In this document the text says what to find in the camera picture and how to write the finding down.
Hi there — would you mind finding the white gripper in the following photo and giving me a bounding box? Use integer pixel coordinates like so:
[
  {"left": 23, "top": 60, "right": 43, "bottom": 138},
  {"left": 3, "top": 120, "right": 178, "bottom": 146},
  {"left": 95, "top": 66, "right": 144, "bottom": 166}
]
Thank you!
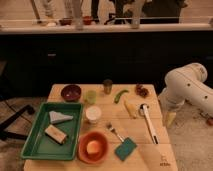
[{"left": 158, "top": 88, "right": 185, "bottom": 127}]

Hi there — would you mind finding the teal sponge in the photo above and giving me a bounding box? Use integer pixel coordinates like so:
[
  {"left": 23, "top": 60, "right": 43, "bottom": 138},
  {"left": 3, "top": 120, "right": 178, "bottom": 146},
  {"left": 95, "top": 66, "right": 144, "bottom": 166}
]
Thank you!
[{"left": 115, "top": 138, "right": 137, "bottom": 161}]

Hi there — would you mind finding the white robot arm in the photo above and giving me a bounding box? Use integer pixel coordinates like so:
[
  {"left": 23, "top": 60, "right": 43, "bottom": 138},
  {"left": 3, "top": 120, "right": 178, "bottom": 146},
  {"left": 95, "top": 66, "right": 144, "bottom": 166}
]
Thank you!
[{"left": 158, "top": 63, "right": 213, "bottom": 127}]

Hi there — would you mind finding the orange fruit in bowl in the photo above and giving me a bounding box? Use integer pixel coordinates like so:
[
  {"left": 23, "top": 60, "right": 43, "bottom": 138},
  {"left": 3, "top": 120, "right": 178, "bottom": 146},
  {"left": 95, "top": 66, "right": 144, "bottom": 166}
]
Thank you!
[{"left": 86, "top": 140, "right": 100, "bottom": 154}]

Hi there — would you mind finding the orange bowl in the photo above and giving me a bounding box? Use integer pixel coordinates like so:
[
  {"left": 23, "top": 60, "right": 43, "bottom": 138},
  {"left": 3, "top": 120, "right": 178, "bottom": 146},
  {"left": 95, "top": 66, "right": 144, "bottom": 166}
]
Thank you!
[{"left": 78, "top": 131, "right": 109, "bottom": 164}]

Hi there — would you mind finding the purple bowl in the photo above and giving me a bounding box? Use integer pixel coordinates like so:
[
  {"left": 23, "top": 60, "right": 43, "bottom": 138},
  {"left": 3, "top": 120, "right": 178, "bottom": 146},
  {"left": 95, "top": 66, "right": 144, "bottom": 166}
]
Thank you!
[{"left": 61, "top": 84, "right": 81, "bottom": 102}]

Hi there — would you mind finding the yellow banana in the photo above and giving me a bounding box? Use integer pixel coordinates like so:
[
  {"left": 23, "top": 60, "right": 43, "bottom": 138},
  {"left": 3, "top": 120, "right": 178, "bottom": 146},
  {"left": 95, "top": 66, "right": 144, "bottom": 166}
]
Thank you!
[{"left": 124, "top": 101, "right": 137, "bottom": 119}]

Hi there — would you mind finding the red brown toy cluster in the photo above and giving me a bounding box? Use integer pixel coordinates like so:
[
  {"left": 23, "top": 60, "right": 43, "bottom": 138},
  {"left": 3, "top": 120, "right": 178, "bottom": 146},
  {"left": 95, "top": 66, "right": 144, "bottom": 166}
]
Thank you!
[{"left": 135, "top": 84, "right": 149, "bottom": 98}]

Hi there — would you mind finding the green pepper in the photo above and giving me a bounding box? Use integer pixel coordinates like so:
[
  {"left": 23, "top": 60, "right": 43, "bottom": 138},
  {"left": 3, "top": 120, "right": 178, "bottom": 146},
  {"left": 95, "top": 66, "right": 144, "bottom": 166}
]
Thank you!
[{"left": 114, "top": 90, "right": 129, "bottom": 104}]

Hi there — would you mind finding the small metal cup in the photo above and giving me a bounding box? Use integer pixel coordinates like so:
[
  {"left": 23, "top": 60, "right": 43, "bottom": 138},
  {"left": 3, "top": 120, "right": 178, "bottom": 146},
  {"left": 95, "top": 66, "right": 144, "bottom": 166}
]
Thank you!
[{"left": 103, "top": 79, "right": 113, "bottom": 94}]

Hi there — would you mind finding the white cup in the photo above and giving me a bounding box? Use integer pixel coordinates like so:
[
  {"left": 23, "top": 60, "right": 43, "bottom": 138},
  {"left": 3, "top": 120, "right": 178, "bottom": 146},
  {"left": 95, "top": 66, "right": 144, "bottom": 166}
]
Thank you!
[{"left": 85, "top": 106, "right": 102, "bottom": 124}]

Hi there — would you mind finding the green translucent cup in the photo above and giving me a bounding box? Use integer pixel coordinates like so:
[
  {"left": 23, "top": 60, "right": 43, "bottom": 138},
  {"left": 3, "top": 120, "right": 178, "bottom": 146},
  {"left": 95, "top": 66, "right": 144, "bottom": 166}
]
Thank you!
[{"left": 84, "top": 90, "right": 96, "bottom": 104}]

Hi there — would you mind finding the grey wedge block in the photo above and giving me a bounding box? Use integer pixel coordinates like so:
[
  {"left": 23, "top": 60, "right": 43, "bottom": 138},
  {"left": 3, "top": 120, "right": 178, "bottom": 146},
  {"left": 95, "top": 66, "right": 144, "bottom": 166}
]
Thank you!
[{"left": 49, "top": 111, "right": 73, "bottom": 124}]

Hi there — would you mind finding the green plastic tray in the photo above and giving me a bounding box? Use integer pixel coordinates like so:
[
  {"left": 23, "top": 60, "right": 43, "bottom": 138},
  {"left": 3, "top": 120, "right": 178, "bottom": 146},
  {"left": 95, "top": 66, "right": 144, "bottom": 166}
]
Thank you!
[{"left": 21, "top": 102, "right": 83, "bottom": 160}]

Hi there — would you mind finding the wooden rectangular block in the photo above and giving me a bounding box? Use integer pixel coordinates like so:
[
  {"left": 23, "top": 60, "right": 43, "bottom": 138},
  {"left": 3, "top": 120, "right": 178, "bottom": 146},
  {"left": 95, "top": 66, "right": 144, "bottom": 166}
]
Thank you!
[{"left": 45, "top": 125, "right": 67, "bottom": 144}]

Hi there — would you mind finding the black stand leg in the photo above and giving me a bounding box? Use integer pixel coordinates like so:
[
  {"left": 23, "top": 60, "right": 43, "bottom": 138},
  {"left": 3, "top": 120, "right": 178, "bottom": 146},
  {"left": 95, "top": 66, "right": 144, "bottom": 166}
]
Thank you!
[{"left": 0, "top": 104, "right": 36, "bottom": 141}]

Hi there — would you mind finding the white handled utensil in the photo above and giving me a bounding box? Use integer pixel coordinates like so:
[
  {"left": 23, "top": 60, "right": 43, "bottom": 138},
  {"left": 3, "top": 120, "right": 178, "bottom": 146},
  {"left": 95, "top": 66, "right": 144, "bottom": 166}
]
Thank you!
[{"left": 140, "top": 104, "right": 159, "bottom": 144}]

